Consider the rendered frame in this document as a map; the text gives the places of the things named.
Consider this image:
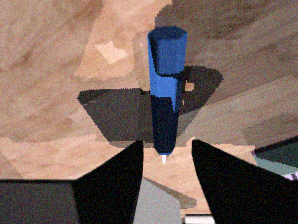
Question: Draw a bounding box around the grey keyboard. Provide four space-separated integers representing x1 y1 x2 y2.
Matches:
251 137 298 180

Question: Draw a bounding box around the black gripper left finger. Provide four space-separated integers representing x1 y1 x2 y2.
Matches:
0 140 144 224

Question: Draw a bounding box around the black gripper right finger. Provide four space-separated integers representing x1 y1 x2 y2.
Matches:
191 139 298 224

